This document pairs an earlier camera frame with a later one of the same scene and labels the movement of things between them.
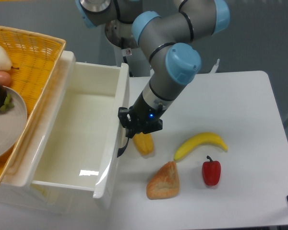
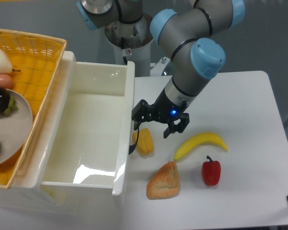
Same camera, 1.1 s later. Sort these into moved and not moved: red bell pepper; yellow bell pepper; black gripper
Moved: black gripper
Not moved: yellow bell pepper; red bell pepper
